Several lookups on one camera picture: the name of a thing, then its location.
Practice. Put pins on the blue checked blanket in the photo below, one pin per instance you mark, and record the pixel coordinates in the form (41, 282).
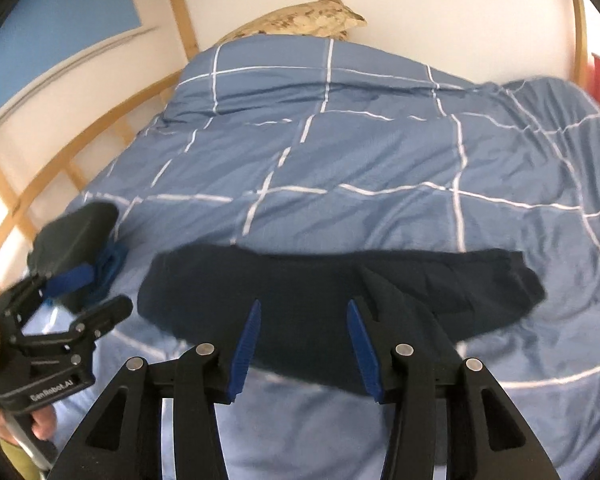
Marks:
(355, 170)

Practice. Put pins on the dark navy pants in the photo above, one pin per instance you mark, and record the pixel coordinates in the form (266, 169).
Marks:
(305, 300)

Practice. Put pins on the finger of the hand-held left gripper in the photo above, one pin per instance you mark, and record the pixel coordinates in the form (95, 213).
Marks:
(105, 312)
(75, 276)

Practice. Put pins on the dark cloth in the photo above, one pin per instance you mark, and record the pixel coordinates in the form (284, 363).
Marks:
(75, 232)

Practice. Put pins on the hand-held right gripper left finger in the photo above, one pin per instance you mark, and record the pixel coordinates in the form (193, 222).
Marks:
(244, 350)

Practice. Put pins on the person's left hand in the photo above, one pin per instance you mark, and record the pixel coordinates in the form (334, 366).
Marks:
(42, 422)

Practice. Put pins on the beige patterned pillow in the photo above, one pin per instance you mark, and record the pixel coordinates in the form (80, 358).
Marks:
(300, 17)

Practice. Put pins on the wooden bed frame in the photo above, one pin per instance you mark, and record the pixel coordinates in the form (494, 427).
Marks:
(80, 140)

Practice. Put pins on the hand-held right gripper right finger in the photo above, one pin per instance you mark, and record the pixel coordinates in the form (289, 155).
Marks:
(364, 350)

